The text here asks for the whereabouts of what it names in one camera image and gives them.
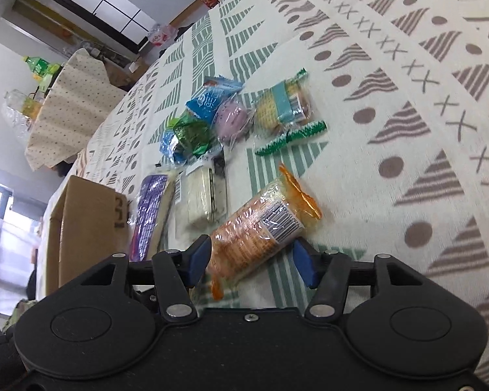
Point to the green striped cracker packet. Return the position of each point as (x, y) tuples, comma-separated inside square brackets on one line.
[(283, 104)]

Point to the white wafer packet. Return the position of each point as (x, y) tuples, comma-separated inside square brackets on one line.
[(199, 195)]

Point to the cardboard box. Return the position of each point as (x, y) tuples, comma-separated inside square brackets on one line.
[(85, 232), (116, 75)]

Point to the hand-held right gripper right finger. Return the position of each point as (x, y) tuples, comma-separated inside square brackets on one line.
[(305, 266)]

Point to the window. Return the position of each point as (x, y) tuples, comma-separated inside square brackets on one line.
[(2, 228)]

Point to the black framed sliding door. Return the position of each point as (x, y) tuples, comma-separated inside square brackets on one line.
[(93, 4)]

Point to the cardboard box on floor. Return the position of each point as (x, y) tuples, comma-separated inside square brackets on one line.
[(116, 75)]

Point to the green snack packet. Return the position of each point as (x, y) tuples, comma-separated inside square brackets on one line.
[(192, 133)]

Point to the green drink bottle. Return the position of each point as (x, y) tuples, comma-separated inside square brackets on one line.
[(40, 67)]

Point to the small blue snack packet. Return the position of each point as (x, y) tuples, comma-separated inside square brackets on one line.
[(168, 146)]

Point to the purple round snack packet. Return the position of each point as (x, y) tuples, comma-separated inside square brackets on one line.
[(232, 118)]

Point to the clear bottle with yellow liquid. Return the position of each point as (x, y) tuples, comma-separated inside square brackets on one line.
[(22, 106)]

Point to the pink plastic bag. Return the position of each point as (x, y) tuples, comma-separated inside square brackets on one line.
[(161, 34)]

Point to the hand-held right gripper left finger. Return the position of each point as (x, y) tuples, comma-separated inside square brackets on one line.
[(200, 253)]

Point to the orange cracker packet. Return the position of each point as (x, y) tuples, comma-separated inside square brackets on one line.
[(248, 236)]

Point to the table with dotted cloth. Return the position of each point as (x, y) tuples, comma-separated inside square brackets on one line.
[(71, 106)]

